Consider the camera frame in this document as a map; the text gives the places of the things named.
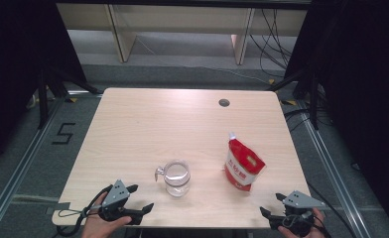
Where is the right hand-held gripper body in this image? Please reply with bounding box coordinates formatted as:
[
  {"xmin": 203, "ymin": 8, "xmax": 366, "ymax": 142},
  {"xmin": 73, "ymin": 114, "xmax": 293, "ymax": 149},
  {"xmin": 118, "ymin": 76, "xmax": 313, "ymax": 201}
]
[{"xmin": 267, "ymin": 190, "xmax": 326, "ymax": 238}]

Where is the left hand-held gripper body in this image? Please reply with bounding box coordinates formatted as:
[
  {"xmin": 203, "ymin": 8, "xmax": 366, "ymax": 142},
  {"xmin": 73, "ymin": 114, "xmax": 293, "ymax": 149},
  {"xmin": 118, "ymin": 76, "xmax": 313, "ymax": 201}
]
[{"xmin": 97, "ymin": 178, "xmax": 144, "ymax": 226}]

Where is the clear glass mug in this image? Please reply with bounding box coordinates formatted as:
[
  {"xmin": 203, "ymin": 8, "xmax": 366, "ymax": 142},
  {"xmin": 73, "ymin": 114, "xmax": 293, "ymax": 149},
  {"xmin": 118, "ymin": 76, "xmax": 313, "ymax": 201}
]
[{"xmin": 154, "ymin": 159, "xmax": 192, "ymax": 198}]

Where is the red white spouted pouch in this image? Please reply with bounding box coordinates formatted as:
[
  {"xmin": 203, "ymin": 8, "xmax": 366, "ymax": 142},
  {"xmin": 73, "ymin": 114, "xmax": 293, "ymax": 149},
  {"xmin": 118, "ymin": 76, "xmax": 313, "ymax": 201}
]
[{"xmin": 223, "ymin": 131, "xmax": 267, "ymax": 192}]

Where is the person's right hand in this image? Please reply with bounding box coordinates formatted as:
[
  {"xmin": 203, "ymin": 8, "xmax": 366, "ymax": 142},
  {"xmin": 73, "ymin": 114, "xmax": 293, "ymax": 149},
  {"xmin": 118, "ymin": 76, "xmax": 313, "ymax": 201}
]
[{"xmin": 277, "ymin": 207, "xmax": 326, "ymax": 238}]

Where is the person's left hand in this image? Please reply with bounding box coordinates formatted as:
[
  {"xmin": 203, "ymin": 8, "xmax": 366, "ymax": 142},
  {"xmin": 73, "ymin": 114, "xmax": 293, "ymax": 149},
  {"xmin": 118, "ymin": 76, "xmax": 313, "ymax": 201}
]
[{"xmin": 80, "ymin": 192, "xmax": 133, "ymax": 238}]

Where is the grey tape strip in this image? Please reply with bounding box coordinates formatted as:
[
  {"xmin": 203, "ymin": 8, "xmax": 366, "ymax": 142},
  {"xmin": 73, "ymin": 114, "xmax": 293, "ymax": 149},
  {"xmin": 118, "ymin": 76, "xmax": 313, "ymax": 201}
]
[{"xmin": 45, "ymin": 201, "xmax": 71, "ymax": 216}]

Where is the black tape floor mark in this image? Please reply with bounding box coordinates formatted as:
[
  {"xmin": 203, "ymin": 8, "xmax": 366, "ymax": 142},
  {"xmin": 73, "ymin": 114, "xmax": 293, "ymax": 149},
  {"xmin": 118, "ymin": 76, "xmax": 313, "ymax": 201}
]
[{"xmin": 51, "ymin": 122, "xmax": 76, "ymax": 146}]

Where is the black metal stand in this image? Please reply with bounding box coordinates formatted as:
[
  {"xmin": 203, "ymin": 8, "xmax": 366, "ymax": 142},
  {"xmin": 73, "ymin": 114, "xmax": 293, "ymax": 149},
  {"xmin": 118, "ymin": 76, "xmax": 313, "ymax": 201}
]
[
  {"xmin": 267, "ymin": 65, "xmax": 324, "ymax": 131},
  {"xmin": 36, "ymin": 65, "xmax": 101, "ymax": 131}
]

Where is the black curtain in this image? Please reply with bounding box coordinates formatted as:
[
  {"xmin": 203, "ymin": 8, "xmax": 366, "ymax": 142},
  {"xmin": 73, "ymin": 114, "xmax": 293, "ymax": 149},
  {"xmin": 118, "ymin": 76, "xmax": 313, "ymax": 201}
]
[
  {"xmin": 0, "ymin": 0, "xmax": 88, "ymax": 168},
  {"xmin": 284, "ymin": 0, "xmax": 389, "ymax": 230}
]

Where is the black floor cable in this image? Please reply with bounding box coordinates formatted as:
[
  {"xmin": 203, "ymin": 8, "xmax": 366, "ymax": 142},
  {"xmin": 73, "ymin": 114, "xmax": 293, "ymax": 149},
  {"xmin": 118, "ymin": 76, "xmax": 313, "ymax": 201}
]
[{"xmin": 305, "ymin": 181, "xmax": 359, "ymax": 238}]

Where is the aluminium floor rail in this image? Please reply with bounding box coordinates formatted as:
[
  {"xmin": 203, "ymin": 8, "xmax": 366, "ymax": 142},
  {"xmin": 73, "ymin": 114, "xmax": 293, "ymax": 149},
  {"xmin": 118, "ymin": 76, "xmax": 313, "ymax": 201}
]
[
  {"xmin": 0, "ymin": 90, "xmax": 103, "ymax": 230},
  {"xmin": 295, "ymin": 98, "xmax": 389, "ymax": 238}
]

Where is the bundle of black cables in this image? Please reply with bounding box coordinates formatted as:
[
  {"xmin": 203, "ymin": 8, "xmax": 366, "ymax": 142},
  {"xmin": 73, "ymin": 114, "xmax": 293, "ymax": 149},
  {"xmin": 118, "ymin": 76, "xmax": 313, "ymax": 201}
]
[{"xmin": 248, "ymin": 8, "xmax": 297, "ymax": 79}]

